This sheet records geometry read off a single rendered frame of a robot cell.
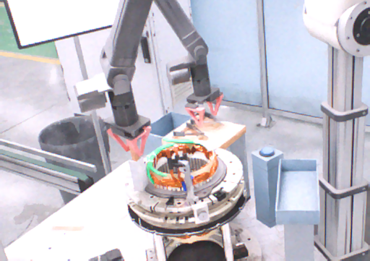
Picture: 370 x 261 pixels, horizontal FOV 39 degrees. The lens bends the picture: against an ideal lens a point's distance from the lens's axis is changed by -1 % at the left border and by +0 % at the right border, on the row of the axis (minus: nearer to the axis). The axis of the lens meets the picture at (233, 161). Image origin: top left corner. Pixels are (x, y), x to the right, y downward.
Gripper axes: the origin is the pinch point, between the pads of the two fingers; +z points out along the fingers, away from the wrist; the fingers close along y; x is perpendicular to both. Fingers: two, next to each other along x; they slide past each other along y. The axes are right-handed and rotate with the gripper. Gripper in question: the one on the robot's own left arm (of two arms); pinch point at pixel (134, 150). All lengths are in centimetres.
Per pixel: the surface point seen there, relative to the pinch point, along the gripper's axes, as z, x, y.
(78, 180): 53, 22, -67
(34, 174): 59, 18, -95
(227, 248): 30.0, 7.0, 21.0
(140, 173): 5.8, -1.1, 1.9
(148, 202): 10.5, -4.9, 7.1
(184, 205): 10.1, -1.3, 16.0
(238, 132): 18.5, 40.9, 1.8
